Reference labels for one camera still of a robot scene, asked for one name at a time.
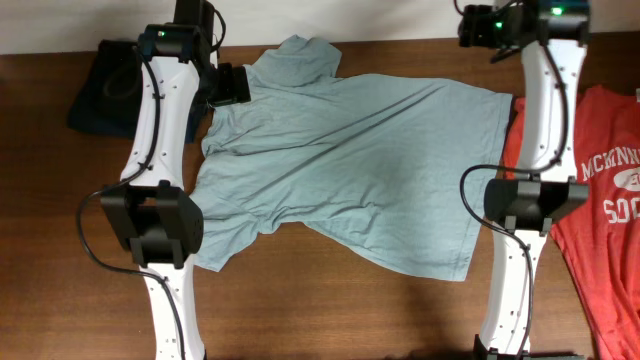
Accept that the folded navy blue garment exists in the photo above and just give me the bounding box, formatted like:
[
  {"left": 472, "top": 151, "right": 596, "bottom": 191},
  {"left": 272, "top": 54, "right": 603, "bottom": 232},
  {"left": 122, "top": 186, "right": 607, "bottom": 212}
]
[{"left": 67, "top": 38, "right": 219, "bottom": 139}]

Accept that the red printed t-shirt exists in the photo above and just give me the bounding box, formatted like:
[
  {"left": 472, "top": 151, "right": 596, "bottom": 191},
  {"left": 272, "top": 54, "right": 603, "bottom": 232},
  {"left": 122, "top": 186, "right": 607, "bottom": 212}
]
[{"left": 502, "top": 84, "right": 640, "bottom": 360}]

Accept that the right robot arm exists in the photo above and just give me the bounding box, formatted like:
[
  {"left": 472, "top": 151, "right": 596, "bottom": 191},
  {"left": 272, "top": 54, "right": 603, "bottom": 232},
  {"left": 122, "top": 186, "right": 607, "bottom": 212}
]
[{"left": 458, "top": 0, "right": 591, "bottom": 359}]

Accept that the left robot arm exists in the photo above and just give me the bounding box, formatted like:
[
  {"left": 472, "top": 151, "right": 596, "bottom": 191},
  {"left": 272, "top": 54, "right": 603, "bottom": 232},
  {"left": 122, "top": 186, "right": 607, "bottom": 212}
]
[{"left": 96, "top": 0, "right": 251, "bottom": 360}]

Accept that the light grey-green t-shirt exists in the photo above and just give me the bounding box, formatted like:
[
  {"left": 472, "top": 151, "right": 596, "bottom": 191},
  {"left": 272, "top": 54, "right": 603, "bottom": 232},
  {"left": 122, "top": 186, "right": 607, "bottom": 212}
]
[{"left": 192, "top": 36, "right": 512, "bottom": 282}]

